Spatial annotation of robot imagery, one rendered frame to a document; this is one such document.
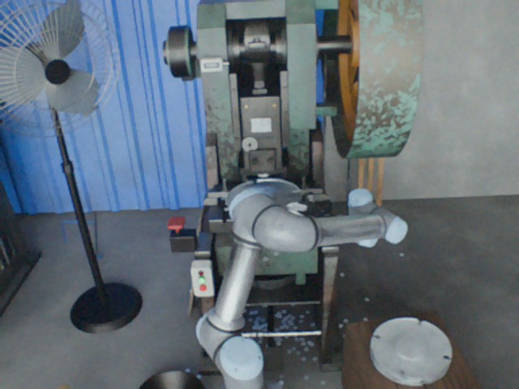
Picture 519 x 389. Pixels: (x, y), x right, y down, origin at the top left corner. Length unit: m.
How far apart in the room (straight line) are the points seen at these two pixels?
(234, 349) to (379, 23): 0.99
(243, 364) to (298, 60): 0.98
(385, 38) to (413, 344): 1.06
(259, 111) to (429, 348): 1.05
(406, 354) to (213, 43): 1.26
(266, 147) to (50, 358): 1.46
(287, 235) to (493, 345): 1.50
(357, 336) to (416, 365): 0.26
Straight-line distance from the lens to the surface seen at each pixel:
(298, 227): 1.24
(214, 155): 2.21
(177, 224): 1.81
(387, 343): 1.85
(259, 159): 1.81
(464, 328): 2.54
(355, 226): 1.37
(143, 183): 3.33
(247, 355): 1.40
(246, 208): 1.30
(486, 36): 3.25
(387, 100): 1.46
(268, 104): 1.76
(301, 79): 1.69
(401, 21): 1.44
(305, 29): 1.65
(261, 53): 1.72
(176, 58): 1.73
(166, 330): 2.49
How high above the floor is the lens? 1.72
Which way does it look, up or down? 30 degrees down
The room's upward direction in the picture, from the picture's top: 3 degrees counter-clockwise
